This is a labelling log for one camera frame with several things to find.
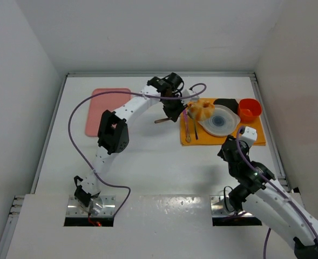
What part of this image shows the metal cake server wooden handle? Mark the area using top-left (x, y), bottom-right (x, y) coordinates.
top-left (154, 109), bottom-right (196, 125)

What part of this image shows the golden bread roll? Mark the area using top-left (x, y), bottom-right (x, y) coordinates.
top-left (187, 100), bottom-right (215, 121)

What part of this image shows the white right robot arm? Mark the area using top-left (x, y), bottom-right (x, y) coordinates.
top-left (218, 135), bottom-right (318, 258)

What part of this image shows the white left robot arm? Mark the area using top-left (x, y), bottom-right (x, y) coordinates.
top-left (74, 73), bottom-right (191, 208)

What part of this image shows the orange placemat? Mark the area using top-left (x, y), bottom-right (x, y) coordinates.
top-left (179, 97), bottom-right (267, 147)

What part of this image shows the clear glass plate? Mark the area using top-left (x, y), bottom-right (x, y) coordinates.
top-left (199, 105), bottom-right (240, 137)

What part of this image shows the purple iridescent knife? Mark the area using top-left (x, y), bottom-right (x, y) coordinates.
top-left (182, 110), bottom-right (191, 143)

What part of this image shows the purple iridescent spoon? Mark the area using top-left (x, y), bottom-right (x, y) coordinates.
top-left (192, 117), bottom-right (199, 140)

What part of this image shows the orange cup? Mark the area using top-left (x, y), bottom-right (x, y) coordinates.
top-left (238, 98), bottom-right (262, 122)

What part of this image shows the black coaster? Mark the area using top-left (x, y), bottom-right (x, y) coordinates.
top-left (213, 98), bottom-right (239, 113)

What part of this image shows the pink cutting board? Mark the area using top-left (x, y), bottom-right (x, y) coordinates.
top-left (85, 93), bottom-right (131, 137)

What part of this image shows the white foam front panel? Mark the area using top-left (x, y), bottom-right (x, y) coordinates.
top-left (6, 193), bottom-right (318, 259)

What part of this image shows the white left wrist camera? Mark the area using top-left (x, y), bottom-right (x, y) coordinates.
top-left (182, 89), bottom-right (199, 102)

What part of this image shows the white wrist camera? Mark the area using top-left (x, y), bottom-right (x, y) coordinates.
top-left (239, 126), bottom-right (258, 147)
top-left (182, 89), bottom-right (199, 102)

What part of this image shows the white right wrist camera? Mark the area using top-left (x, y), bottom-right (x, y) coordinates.
top-left (239, 126), bottom-right (258, 147)

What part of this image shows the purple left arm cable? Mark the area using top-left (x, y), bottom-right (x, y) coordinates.
top-left (68, 83), bottom-right (207, 219)

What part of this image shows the black short cable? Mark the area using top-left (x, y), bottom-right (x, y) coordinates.
top-left (222, 186), bottom-right (236, 214)

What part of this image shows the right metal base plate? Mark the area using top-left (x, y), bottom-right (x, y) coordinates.
top-left (209, 195), bottom-right (253, 218)

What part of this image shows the metal base plate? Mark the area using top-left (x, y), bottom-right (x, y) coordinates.
top-left (209, 195), bottom-right (253, 218)
top-left (66, 195), bottom-right (116, 218)

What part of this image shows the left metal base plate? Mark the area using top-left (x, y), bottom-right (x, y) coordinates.
top-left (66, 195), bottom-right (116, 218)

